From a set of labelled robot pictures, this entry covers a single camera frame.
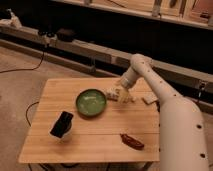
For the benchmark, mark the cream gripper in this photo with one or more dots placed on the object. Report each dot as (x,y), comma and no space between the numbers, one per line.
(123,95)

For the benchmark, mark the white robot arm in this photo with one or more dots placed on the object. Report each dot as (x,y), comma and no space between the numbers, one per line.
(182,142)

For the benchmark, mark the green ceramic bowl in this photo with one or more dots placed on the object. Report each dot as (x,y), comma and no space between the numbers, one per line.
(91,102)

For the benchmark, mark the wooden table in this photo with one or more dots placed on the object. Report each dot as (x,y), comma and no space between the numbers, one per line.
(122,133)

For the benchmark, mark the black device on ledge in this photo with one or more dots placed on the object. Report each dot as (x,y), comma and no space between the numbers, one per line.
(66,35)

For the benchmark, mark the white object on ledge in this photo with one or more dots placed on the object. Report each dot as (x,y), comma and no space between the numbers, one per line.
(13,21)

